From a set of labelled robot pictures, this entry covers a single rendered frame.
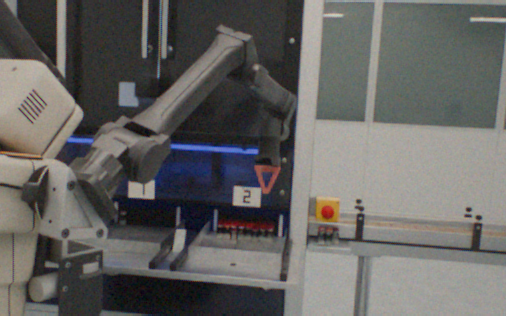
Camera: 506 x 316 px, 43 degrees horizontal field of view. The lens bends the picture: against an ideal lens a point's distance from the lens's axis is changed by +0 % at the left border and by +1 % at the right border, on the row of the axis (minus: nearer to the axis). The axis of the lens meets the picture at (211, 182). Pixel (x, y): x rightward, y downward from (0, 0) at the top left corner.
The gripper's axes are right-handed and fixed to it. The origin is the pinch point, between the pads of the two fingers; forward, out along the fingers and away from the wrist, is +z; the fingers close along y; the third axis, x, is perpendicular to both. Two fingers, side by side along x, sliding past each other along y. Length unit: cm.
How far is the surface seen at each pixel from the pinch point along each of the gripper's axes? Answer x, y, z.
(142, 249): 33.7, 2.8, 18.9
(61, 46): 66, 12, -40
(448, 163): -148, 483, -46
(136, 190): 43, 26, 2
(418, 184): -121, 487, -24
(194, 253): 18.8, 2.6, 18.8
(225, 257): 10.1, 2.6, 19.2
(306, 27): -8, 17, -49
